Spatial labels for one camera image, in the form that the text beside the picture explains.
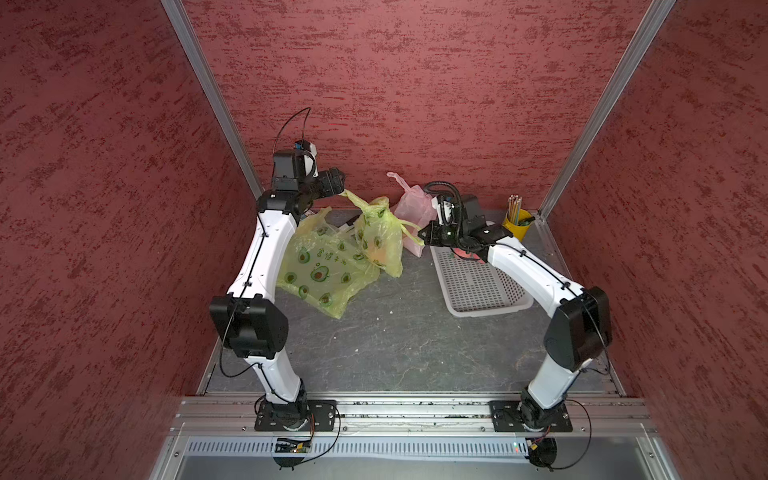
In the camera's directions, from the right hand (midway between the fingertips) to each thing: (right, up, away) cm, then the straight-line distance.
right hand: (418, 238), depth 85 cm
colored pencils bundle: (+36, +11, +18) cm, 41 cm away
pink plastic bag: (+1, +11, +18) cm, 21 cm away
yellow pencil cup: (+39, +3, +21) cm, 44 cm away
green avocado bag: (-34, -9, +19) cm, 40 cm away
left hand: (-25, +16, -4) cm, 30 cm away
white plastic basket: (+20, -17, +13) cm, 29 cm away
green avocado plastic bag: (-12, +2, +2) cm, 12 cm away
